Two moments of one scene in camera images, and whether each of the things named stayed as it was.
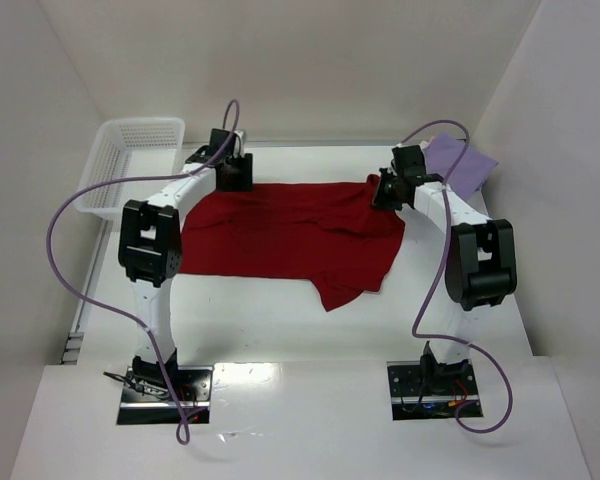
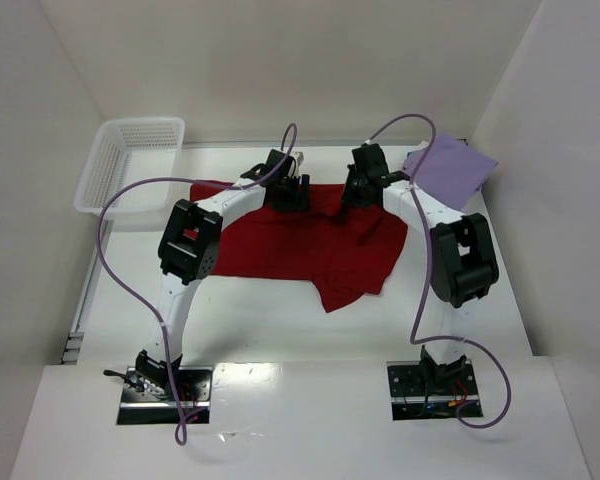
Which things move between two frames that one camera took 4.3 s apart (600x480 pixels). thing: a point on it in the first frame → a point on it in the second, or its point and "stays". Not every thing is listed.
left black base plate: x=147 y=397 stays
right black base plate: x=428 y=391 stays
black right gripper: x=385 y=193 → x=355 y=192
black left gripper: x=235 y=178 → x=290 y=195
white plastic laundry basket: x=131 y=148 stays
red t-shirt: x=336 y=235 stays
